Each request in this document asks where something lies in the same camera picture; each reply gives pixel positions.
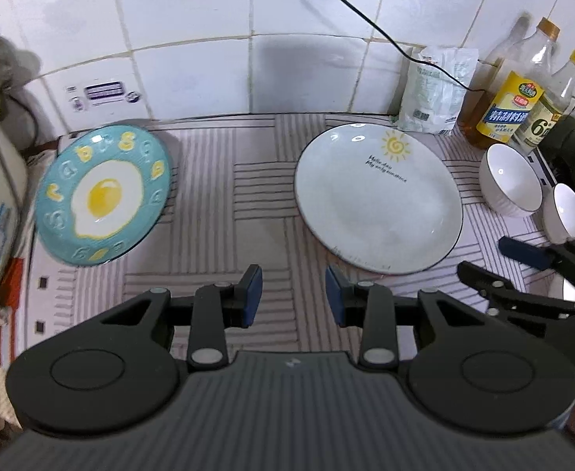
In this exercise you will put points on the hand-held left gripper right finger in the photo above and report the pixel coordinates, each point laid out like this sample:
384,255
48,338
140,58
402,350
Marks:
335,299

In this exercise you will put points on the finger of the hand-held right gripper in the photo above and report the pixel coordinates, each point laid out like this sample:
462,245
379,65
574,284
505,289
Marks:
493,292
523,252

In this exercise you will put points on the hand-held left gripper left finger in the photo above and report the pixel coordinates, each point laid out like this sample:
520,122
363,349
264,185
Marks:
253,297

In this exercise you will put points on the white bowl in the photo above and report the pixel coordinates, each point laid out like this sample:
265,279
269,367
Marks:
511,181
570,211
565,290

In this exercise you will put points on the striped table mat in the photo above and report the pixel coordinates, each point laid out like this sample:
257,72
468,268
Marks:
248,216

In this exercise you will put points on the gas stove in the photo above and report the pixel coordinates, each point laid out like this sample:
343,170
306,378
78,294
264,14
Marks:
545,164

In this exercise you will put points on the white sun print plate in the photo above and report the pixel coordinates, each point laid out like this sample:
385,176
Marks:
376,206

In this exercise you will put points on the green label vinegar bottle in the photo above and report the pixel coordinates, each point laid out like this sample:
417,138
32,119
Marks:
538,125

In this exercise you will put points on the yellow label oil bottle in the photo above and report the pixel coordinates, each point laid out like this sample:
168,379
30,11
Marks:
511,108

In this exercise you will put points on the blue fried egg plate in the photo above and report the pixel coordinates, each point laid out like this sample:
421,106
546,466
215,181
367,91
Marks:
101,196

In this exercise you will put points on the white plastic bag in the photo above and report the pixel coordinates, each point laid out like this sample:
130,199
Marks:
430,93

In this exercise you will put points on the brown neck glass bottle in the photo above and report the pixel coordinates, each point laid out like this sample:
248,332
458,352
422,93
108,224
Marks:
513,46

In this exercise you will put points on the wall sticker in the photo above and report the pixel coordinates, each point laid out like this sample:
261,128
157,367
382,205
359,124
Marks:
103,94

